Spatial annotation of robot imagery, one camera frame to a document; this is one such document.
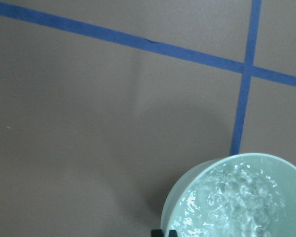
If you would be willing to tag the light green ceramic bowl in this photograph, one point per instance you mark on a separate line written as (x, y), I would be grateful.
(246, 195)

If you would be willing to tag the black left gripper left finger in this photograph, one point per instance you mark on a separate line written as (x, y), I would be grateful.
(156, 233)

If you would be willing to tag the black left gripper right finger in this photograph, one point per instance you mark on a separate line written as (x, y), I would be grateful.
(172, 233)

